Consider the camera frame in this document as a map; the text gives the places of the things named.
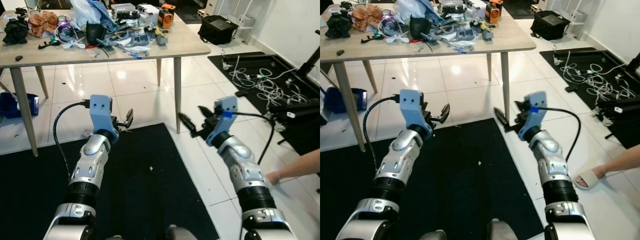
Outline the large black floor mat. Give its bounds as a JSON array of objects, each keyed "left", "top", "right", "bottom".
[
  {"left": 0, "top": 122, "right": 221, "bottom": 240},
  {"left": 320, "top": 117, "right": 547, "bottom": 240}
]

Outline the light wooden table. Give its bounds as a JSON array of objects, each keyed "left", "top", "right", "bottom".
[
  {"left": 0, "top": 9, "right": 212, "bottom": 157},
  {"left": 320, "top": 3, "right": 537, "bottom": 153}
]

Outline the blue grey device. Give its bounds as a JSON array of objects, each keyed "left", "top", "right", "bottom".
[
  {"left": 452, "top": 27, "right": 477, "bottom": 42},
  {"left": 127, "top": 32, "right": 152, "bottom": 47}
]

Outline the black bag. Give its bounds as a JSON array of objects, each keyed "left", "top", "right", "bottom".
[
  {"left": 197, "top": 14, "right": 239, "bottom": 46},
  {"left": 530, "top": 9, "right": 571, "bottom": 42}
]

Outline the black pouch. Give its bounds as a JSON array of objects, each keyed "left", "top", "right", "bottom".
[
  {"left": 409, "top": 15, "right": 432, "bottom": 40},
  {"left": 85, "top": 20, "right": 108, "bottom": 45}
]

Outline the black bar device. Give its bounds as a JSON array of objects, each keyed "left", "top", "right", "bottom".
[
  {"left": 272, "top": 103, "right": 321, "bottom": 122},
  {"left": 597, "top": 97, "right": 640, "bottom": 119}
]

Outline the blue container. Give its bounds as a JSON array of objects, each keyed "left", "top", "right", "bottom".
[
  {"left": 0, "top": 92, "right": 40, "bottom": 120},
  {"left": 322, "top": 87, "right": 369, "bottom": 115}
]

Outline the orange black device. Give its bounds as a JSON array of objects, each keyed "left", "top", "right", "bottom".
[
  {"left": 157, "top": 3, "right": 176, "bottom": 30},
  {"left": 484, "top": 0, "right": 504, "bottom": 25}
]

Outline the person's bare leg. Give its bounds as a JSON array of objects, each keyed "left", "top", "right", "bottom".
[
  {"left": 592, "top": 144, "right": 640, "bottom": 182},
  {"left": 270, "top": 148, "right": 321, "bottom": 184}
]

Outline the grey electronics box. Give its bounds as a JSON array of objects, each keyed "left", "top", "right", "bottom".
[
  {"left": 110, "top": 3, "right": 141, "bottom": 22},
  {"left": 438, "top": 0, "right": 469, "bottom": 15}
]

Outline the clear plastic bag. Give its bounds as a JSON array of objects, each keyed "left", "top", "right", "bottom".
[
  {"left": 397, "top": 0, "right": 427, "bottom": 24},
  {"left": 69, "top": 0, "right": 102, "bottom": 29}
]

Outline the black stand pole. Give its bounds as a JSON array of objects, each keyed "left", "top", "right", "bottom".
[
  {"left": 294, "top": 45, "right": 321, "bottom": 81},
  {"left": 624, "top": 52, "right": 640, "bottom": 77}
]

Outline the brown crumpled paper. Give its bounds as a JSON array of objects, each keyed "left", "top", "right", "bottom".
[
  {"left": 351, "top": 4, "right": 384, "bottom": 33},
  {"left": 28, "top": 10, "right": 60, "bottom": 39}
]

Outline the black tangled gear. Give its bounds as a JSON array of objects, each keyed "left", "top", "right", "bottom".
[
  {"left": 2, "top": 14, "right": 30, "bottom": 46},
  {"left": 324, "top": 9, "right": 354, "bottom": 40}
]

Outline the pale blue right wrist camera mount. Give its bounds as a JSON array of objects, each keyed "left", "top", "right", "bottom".
[
  {"left": 517, "top": 90, "right": 549, "bottom": 142},
  {"left": 205, "top": 95, "right": 239, "bottom": 147}
]

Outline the pale blue wrist camera mount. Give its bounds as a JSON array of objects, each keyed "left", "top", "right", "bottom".
[
  {"left": 398, "top": 89, "right": 434, "bottom": 141},
  {"left": 88, "top": 94, "right": 120, "bottom": 144},
  {"left": 205, "top": 95, "right": 239, "bottom": 147},
  {"left": 517, "top": 90, "right": 549, "bottom": 142}
]

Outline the pale blue left wrist camera mount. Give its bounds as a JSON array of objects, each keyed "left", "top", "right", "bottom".
[
  {"left": 88, "top": 94, "right": 120, "bottom": 144},
  {"left": 398, "top": 89, "right": 434, "bottom": 141}
]

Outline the black mat with cables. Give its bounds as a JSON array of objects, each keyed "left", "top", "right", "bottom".
[
  {"left": 538, "top": 47, "right": 640, "bottom": 151},
  {"left": 207, "top": 51, "right": 321, "bottom": 157}
]

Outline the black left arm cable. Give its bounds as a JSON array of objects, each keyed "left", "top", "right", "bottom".
[
  {"left": 52, "top": 99, "right": 92, "bottom": 182},
  {"left": 362, "top": 94, "right": 402, "bottom": 162}
]

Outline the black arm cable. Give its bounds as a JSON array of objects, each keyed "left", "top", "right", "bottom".
[
  {"left": 541, "top": 106, "right": 582, "bottom": 164},
  {"left": 52, "top": 99, "right": 92, "bottom": 182},
  {"left": 231, "top": 111, "right": 276, "bottom": 166},
  {"left": 362, "top": 94, "right": 402, "bottom": 162}
]

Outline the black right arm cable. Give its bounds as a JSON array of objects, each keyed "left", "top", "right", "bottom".
[
  {"left": 231, "top": 111, "right": 276, "bottom": 166},
  {"left": 541, "top": 106, "right": 582, "bottom": 164}
]

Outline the white cable tangle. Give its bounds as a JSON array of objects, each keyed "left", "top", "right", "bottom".
[
  {"left": 559, "top": 50, "right": 639, "bottom": 105},
  {"left": 222, "top": 55, "right": 309, "bottom": 110}
]

